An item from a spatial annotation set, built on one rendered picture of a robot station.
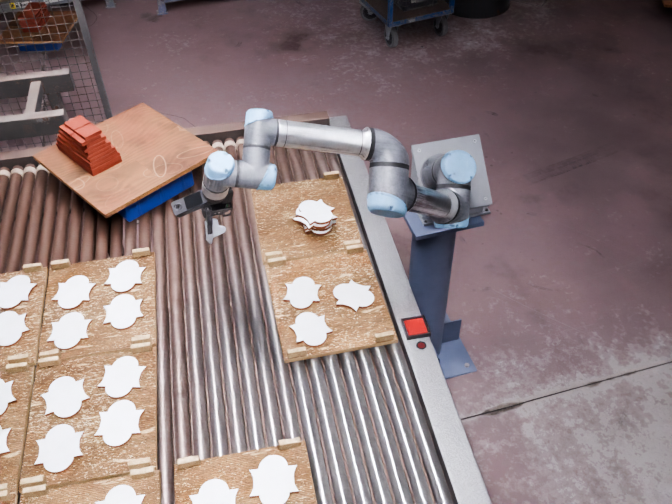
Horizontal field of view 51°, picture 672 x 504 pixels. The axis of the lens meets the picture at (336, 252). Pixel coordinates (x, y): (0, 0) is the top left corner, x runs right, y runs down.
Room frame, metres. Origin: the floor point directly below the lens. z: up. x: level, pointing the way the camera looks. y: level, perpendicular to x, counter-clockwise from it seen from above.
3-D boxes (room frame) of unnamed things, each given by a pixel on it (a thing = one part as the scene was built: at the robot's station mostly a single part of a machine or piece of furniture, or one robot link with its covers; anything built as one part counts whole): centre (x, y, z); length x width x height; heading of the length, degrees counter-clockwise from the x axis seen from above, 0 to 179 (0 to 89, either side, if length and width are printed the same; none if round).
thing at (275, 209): (1.94, 0.11, 0.93); 0.41 x 0.35 x 0.02; 10
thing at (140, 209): (2.15, 0.74, 0.97); 0.31 x 0.31 x 0.10; 45
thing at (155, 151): (2.21, 0.78, 1.03); 0.50 x 0.50 x 0.02; 45
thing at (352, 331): (1.53, 0.03, 0.93); 0.41 x 0.35 x 0.02; 11
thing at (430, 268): (2.05, -0.39, 0.44); 0.38 x 0.38 x 0.87; 15
